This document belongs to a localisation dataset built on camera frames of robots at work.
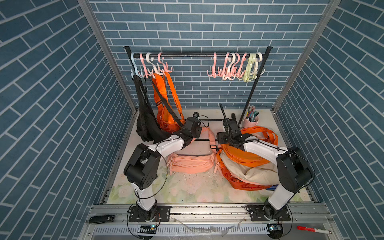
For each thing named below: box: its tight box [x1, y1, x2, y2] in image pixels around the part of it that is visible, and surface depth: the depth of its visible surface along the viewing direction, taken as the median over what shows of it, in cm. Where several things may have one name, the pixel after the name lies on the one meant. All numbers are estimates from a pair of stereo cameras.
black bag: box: [132, 75, 173, 144], surface depth 87 cm
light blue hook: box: [130, 52, 141, 79], surface depth 68 cm
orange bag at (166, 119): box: [152, 72, 186, 134], surface depth 78 cm
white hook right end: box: [254, 52, 266, 80], surface depth 70 cm
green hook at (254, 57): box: [251, 53, 257, 81], surface depth 66 cm
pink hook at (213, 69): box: [207, 52, 220, 79], surface depth 67 cm
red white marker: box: [297, 226, 332, 234], surface depth 71 cm
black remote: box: [89, 215, 115, 224], surface depth 71 cm
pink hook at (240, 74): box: [238, 52, 248, 78], surface depth 68 cm
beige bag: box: [220, 152, 280, 186], surface depth 72 cm
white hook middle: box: [223, 52, 236, 81], surface depth 72 cm
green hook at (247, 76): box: [244, 53, 255, 82], surface depth 71 cm
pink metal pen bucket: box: [242, 104, 260, 128], surface depth 104 cm
